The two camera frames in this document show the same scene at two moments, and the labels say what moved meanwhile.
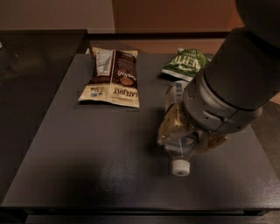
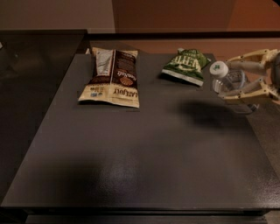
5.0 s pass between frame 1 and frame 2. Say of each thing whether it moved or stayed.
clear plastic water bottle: moved
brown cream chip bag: stayed
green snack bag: stayed
